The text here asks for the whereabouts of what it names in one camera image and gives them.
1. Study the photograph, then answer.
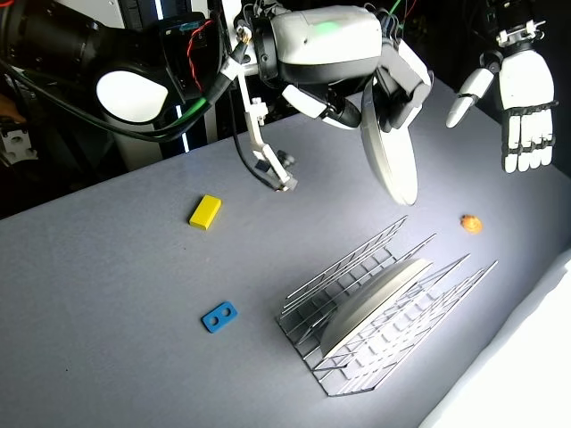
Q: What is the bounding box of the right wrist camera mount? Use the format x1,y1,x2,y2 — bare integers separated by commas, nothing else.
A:
220,26,299,193

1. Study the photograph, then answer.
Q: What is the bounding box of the silver wire dish rack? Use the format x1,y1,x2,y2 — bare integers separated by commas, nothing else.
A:
275,216,500,398

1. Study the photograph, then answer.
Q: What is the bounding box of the orange swirl cookie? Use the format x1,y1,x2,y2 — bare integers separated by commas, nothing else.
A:
460,214,484,235

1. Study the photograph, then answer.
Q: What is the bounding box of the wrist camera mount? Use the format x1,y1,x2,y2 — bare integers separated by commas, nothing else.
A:
220,26,299,193
496,20,548,49

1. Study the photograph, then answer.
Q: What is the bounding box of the white plate with dark rim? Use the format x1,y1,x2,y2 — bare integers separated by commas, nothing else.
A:
360,78,419,207
320,257,434,360

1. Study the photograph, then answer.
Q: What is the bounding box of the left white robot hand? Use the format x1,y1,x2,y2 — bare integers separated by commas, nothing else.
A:
445,48,559,174

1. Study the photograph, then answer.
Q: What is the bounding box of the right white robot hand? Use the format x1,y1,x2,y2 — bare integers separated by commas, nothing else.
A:
249,4,434,133

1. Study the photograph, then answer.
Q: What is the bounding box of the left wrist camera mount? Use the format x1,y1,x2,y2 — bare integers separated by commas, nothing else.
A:
496,20,548,49

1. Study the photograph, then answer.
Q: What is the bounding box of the yellow rectangular block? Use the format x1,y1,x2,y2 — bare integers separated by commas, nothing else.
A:
188,193,223,231

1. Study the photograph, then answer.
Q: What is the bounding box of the blue block with two holes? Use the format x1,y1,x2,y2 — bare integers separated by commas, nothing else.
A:
201,300,239,334

